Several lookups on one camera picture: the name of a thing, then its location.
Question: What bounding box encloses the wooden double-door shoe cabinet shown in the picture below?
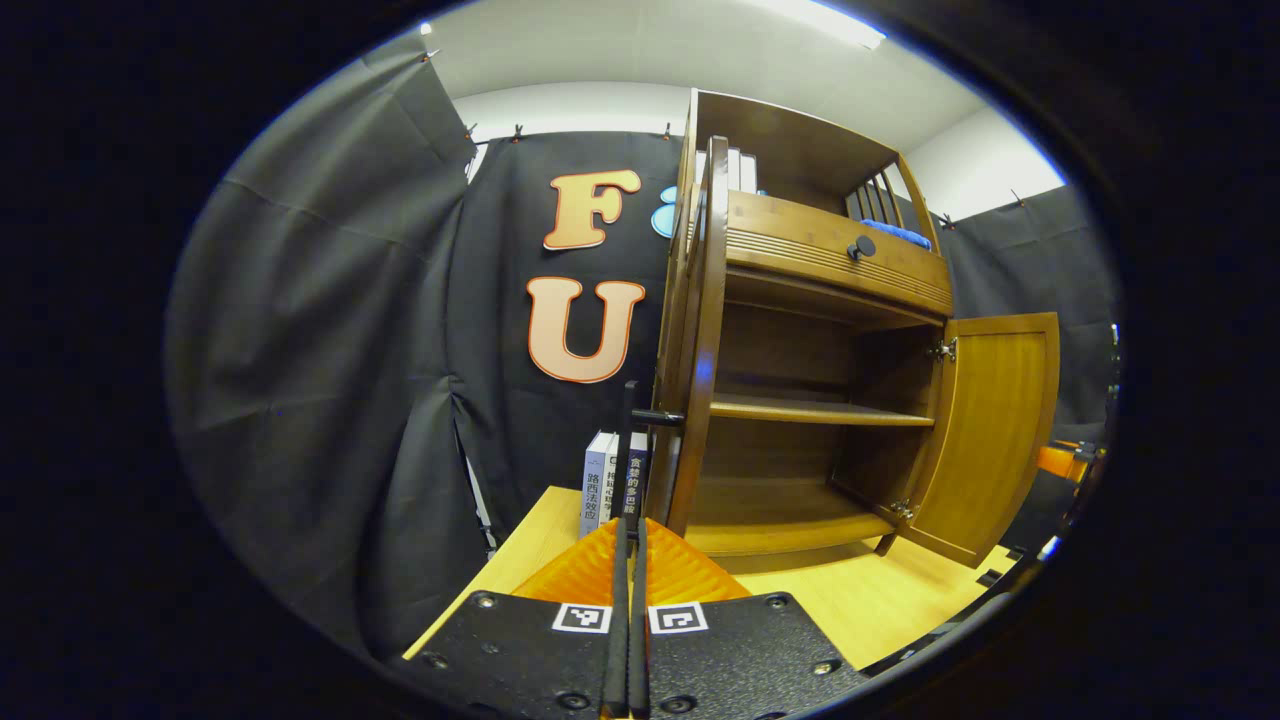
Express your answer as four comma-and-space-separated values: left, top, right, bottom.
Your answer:
655, 88, 956, 576

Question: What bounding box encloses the black door handle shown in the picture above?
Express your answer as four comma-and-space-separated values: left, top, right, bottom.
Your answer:
622, 378, 687, 521

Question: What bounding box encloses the wooden cabinet door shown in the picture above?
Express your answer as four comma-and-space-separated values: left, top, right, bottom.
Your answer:
898, 312, 1061, 569
655, 135, 731, 538

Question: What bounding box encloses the wooden ribbed drawer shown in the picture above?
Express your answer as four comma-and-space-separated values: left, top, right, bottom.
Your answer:
725, 188, 954, 319

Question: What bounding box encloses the wooden inner cabinet shelf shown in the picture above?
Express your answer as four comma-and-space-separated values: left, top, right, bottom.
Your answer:
710, 393, 936, 429

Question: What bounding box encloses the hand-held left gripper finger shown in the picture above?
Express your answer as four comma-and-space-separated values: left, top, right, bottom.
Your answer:
400, 517, 633, 720
630, 517, 869, 720

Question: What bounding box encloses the light blue spine book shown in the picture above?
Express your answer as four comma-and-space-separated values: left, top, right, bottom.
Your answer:
580, 432, 616, 539

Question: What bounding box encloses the blue folded cloth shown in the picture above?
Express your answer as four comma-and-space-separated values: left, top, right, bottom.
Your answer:
860, 220, 933, 251

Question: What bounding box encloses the dark blue spine book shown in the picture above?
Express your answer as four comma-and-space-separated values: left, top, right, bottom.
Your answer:
628, 432, 653, 521

